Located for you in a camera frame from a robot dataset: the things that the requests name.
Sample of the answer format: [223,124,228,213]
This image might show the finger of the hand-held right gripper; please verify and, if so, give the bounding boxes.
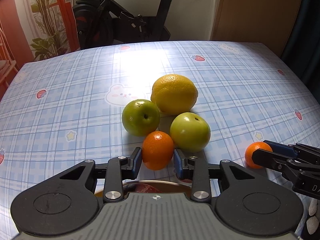
[251,149,301,178]
[263,140,320,159]

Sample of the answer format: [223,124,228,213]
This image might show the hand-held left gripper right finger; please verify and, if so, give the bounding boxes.
[174,148,259,202]

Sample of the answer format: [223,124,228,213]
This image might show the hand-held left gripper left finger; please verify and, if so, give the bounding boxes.
[58,147,142,203]

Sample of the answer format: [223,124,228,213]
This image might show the white round plate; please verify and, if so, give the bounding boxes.
[94,179,193,198]

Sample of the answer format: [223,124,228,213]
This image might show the orange tangerine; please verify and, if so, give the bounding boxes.
[244,142,273,169]
[142,131,174,171]

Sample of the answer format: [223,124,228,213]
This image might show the red apple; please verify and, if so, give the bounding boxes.
[122,183,163,193]

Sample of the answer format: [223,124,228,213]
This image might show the person's right hand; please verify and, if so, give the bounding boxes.
[303,197,320,240]

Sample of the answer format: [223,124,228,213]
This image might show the light green apple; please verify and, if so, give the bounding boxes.
[170,112,211,153]

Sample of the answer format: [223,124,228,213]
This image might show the dark green apple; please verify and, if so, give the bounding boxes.
[122,99,161,137]

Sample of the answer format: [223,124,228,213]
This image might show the yellow lemon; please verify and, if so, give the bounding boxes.
[151,74,198,116]

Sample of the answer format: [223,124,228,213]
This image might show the blue plaid tablecloth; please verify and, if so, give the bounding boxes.
[0,41,320,230]

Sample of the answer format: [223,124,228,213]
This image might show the dark teal curtain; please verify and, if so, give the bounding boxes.
[281,0,320,80]

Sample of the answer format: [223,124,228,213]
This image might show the light wooden panel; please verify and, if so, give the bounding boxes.
[211,0,304,55]

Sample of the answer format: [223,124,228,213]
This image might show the black exercise bike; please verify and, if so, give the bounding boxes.
[71,0,184,50]

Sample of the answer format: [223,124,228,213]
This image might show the wall poster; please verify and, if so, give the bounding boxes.
[0,0,80,85]

